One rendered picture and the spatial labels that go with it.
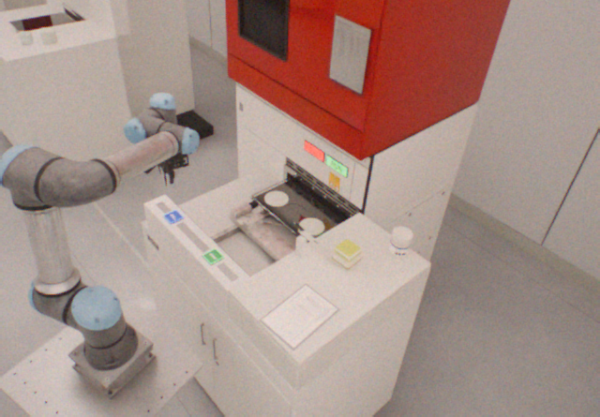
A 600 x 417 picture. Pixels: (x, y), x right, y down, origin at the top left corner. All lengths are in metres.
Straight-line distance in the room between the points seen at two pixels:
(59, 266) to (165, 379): 0.47
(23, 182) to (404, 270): 1.18
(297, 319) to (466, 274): 1.82
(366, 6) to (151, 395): 1.31
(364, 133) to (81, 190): 0.93
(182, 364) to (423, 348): 1.49
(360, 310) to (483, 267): 1.78
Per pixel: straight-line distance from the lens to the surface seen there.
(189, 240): 1.86
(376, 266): 1.80
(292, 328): 1.59
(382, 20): 1.59
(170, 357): 1.74
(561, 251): 3.48
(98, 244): 3.34
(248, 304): 1.65
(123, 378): 1.68
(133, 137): 1.61
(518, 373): 2.94
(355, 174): 1.93
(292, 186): 2.19
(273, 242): 1.96
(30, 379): 1.81
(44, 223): 1.43
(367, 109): 1.71
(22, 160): 1.35
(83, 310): 1.52
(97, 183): 1.29
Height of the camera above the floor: 2.25
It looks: 38 degrees down
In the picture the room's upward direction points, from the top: 4 degrees clockwise
